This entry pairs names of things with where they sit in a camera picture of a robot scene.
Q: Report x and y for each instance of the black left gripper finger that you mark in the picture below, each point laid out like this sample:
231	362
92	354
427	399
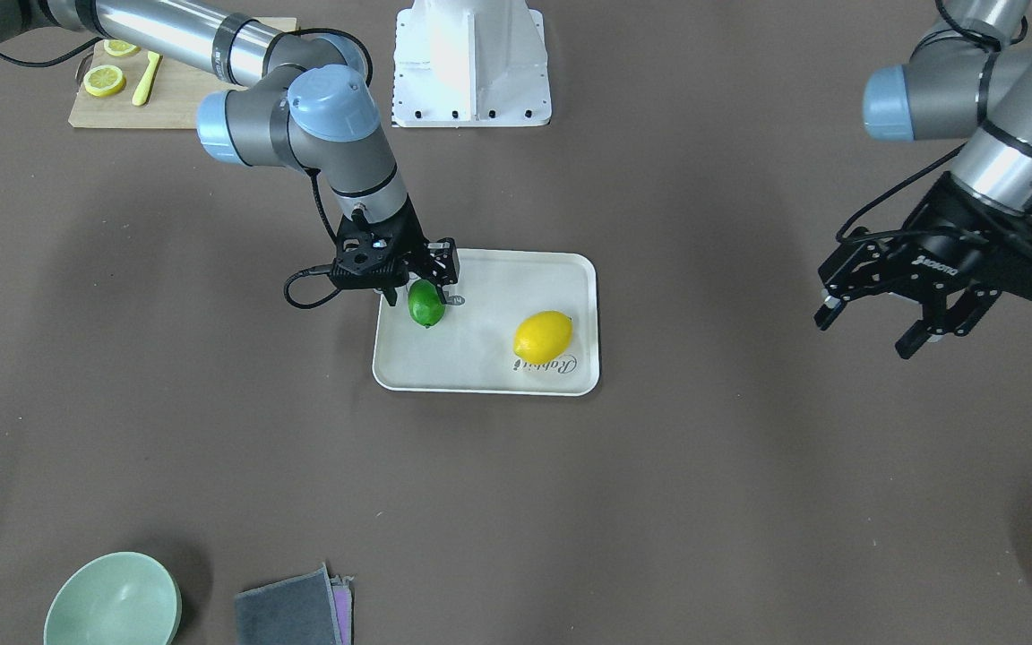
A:
917	335
831	308

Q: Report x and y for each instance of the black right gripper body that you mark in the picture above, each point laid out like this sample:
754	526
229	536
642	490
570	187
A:
410	235

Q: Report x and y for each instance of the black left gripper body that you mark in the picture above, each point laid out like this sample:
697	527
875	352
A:
946	240

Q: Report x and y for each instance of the green lime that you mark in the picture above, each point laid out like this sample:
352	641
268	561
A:
423	306

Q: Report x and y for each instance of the yellow lemon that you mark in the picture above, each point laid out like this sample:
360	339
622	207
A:
542	337

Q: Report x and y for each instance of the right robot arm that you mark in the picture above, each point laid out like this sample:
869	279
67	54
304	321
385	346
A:
292	102

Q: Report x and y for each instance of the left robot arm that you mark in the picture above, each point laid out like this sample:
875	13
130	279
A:
966	79

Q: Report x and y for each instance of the cream serving tray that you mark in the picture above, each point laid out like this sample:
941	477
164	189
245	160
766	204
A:
470	350

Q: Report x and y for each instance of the wooden cutting board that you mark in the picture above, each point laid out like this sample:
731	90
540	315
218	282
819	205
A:
167	90

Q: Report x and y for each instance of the yellow plastic knife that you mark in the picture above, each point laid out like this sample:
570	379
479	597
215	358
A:
142	91

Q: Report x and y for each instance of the grey folded cloth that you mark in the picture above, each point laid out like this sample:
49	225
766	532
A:
313	608

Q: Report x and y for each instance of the green ceramic bowl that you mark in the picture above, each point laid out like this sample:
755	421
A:
120	598

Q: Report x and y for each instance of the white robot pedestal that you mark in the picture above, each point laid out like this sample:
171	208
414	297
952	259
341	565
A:
480	64

